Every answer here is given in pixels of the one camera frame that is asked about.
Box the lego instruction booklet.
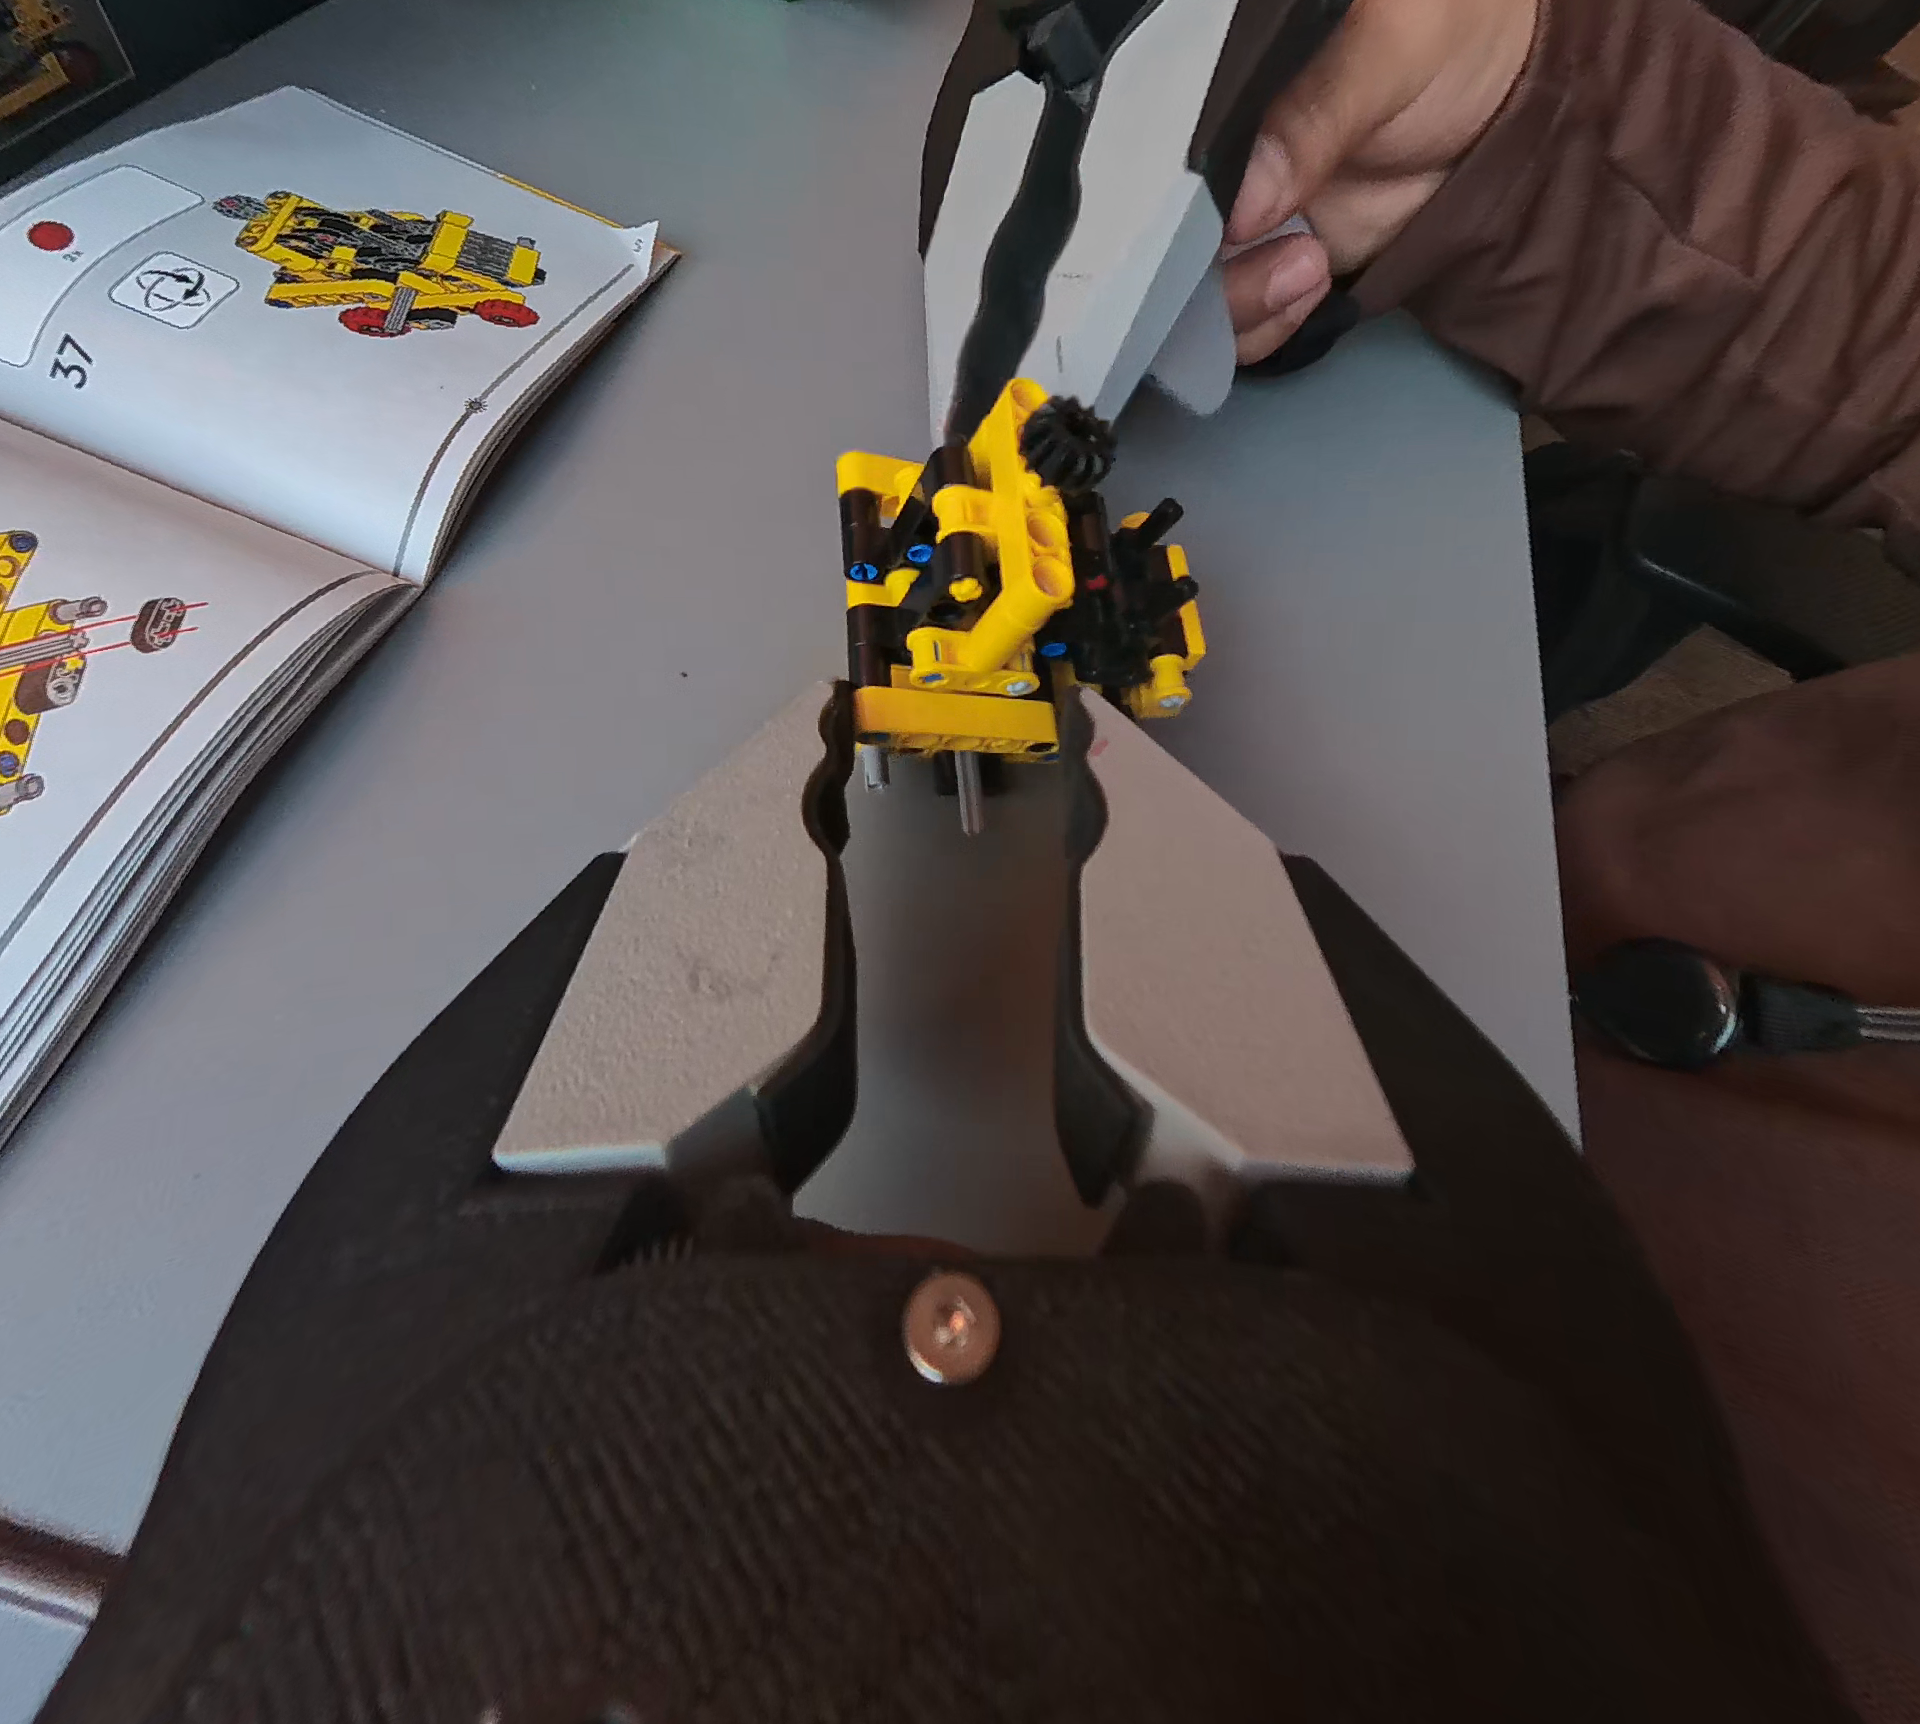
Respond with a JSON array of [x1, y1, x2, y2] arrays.
[[0, 84, 681, 1145]]

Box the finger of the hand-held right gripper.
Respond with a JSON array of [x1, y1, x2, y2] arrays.
[[920, 73, 1055, 433], [978, 0, 1259, 426]]

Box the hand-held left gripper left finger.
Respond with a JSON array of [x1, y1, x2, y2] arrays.
[[491, 676, 861, 1197]]

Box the person's right hand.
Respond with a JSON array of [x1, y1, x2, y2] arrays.
[[1222, 0, 1541, 367]]

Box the yellow black lego vehicle model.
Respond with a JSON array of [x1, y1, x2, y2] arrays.
[[833, 380, 1211, 836]]

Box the person's right forearm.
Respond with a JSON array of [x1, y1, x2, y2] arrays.
[[1351, 0, 1920, 530]]

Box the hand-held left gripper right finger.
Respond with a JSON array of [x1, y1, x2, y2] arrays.
[[1050, 685, 1416, 1205]]

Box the black chair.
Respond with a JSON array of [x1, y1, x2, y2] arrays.
[[1524, 441, 1856, 725]]

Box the person's brown sweater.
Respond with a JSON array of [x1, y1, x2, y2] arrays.
[[1550, 652, 1920, 1724]]

